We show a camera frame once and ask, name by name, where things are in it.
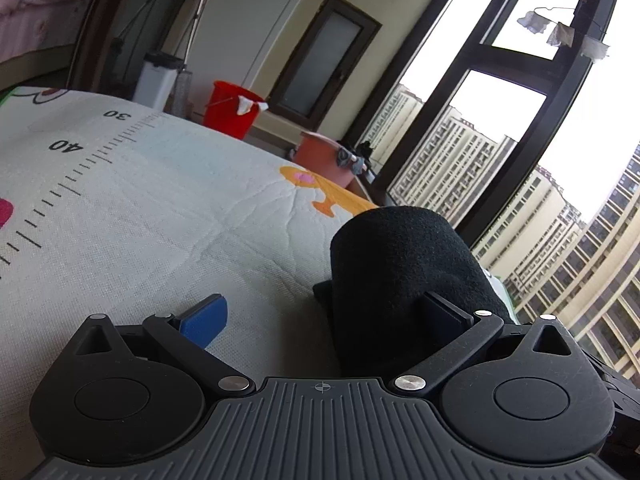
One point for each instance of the black cloth with embroidered patch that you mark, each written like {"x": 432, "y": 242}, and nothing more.
{"x": 400, "y": 260}

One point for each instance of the apartment building cluster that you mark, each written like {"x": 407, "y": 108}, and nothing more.
{"x": 450, "y": 170}

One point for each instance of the small black device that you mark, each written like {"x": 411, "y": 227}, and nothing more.
{"x": 365, "y": 150}

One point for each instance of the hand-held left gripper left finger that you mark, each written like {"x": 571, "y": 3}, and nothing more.
{"x": 204, "y": 316}

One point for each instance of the large dark window frame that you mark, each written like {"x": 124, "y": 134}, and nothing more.
{"x": 525, "y": 69}

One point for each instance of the pink quilt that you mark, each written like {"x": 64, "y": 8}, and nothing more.
{"x": 40, "y": 10}

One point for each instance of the white hanging cloth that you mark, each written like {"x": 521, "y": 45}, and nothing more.
{"x": 561, "y": 35}
{"x": 532, "y": 22}
{"x": 595, "y": 49}

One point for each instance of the red bucket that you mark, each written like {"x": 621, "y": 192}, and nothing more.
{"x": 225, "y": 116}

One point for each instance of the cartoon printed play mat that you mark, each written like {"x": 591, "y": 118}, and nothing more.
{"x": 150, "y": 210}

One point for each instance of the thin dark metal stand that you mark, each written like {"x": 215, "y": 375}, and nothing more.
{"x": 150, "y": 7}

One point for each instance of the white rag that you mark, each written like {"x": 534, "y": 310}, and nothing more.
{"x": 248, "y": 105}

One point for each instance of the tall dark-framed frosted window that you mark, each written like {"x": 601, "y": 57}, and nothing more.
{"x": 321, "y": 60}

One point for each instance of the glass sliding door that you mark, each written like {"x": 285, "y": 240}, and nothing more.
{"x": 90, "y": 35}

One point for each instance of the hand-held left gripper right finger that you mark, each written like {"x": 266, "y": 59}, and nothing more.
{"x": 445, "y": 312}

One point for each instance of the salmon plastic basin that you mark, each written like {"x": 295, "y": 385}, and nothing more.
{"x": 315, "y": 158}

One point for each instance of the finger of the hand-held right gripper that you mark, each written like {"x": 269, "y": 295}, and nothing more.
{"x": 625, "y": 400}

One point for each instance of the white trash bin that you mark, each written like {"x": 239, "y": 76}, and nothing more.
{"x": 152, "y": 86}

